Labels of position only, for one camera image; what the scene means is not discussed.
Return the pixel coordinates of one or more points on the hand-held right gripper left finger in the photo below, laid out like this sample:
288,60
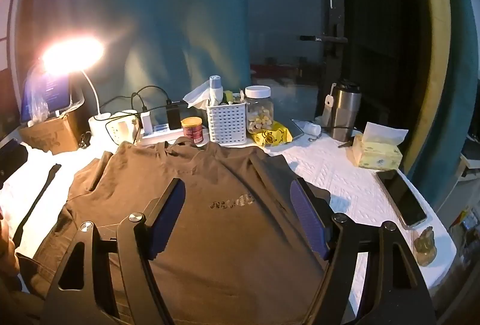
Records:
168,220

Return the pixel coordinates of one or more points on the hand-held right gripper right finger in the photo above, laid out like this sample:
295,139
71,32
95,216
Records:
307,212

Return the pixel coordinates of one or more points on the brown t-shirt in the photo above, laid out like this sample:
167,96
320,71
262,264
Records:
232,253

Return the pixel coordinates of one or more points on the person's left forearm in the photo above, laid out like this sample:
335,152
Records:
5,246

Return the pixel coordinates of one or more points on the cardboard box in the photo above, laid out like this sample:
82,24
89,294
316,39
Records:
48,133

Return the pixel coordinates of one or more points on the white textured table cover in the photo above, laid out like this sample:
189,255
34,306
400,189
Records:
337,175

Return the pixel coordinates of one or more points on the yellow duck packet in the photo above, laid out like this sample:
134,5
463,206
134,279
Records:
272,137

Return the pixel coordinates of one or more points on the grey flat case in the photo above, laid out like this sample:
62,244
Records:
296,130

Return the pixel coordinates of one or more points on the white power strip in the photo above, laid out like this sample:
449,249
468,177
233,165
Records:
165,136

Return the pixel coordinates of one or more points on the small white bottle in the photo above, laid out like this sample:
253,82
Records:
312,128

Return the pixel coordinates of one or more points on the red can with yellow lid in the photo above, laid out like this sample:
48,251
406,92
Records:
192,132

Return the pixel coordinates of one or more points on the white desk lamp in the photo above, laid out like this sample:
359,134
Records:
98,126

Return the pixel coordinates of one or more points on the yellow tissue box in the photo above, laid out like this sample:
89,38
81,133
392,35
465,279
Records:
378,154

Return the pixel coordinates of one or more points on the black smartphone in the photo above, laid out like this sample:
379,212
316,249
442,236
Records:
403,197

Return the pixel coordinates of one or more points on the white charger plug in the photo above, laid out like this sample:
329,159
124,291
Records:
147,122

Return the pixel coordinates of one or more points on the cream cartoon mug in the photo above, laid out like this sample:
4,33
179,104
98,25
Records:
122,128

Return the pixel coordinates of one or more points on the black charger plug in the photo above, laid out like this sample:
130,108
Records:
174,117

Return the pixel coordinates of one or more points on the metal clip tool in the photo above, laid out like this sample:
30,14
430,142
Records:
345,111

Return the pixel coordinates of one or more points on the glass jar with white lid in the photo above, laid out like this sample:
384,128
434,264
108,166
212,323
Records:
258,111

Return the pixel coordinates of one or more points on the white perforated basket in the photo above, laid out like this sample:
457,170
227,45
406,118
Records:
226,122

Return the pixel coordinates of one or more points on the small golden figurine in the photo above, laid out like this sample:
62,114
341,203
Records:
425,248

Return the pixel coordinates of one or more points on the white crumpled tissue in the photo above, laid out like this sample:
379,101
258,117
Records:
197,96

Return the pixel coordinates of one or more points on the dark door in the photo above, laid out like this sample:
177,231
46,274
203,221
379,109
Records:
375,28

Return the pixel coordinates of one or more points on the beige wooden post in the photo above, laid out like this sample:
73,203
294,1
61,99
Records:
431,47

